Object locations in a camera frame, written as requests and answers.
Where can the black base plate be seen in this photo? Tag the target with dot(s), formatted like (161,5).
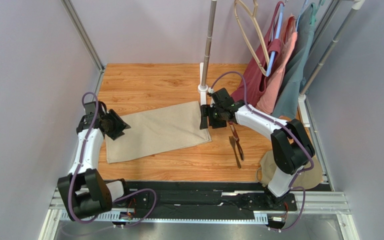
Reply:
(191,200)

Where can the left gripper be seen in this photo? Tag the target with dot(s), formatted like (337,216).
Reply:
(120,125)

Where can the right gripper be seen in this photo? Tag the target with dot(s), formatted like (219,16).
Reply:
(210,116)

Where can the beige cloth napkin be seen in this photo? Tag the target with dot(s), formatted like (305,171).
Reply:
(157,131)

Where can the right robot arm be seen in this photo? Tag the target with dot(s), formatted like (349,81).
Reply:
(291,147)

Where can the beige baseball cap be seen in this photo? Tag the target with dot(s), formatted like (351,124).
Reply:
(308,179)

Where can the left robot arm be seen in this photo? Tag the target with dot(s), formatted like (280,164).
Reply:
(83,191)

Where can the teal shirt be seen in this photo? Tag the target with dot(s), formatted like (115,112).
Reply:
(287,102)

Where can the left aluminium corner post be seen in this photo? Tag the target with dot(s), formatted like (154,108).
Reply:
(76,20)

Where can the rack pole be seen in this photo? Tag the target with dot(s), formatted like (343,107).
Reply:
(209,38)
(357,4)

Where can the right rack pole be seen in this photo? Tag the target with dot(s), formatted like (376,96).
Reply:
(357,4)

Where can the pink shirt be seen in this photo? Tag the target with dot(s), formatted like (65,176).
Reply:
(288,38)

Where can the aluminium frame rail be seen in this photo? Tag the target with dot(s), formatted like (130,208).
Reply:
(321,215)

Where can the right aluminium corner post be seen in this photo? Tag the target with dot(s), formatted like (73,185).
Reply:
(320,30)

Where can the right white rack foot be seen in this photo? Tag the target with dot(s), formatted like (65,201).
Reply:
(303,111)

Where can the blue hanger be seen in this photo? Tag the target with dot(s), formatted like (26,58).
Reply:
(275,34)

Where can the maroon tank top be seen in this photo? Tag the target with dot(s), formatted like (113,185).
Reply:
(255,72)

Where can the left rack pole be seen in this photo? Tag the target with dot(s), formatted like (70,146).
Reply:
(209,38)

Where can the aluminium corner post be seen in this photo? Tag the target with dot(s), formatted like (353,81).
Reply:
(320,30)
(76,20)

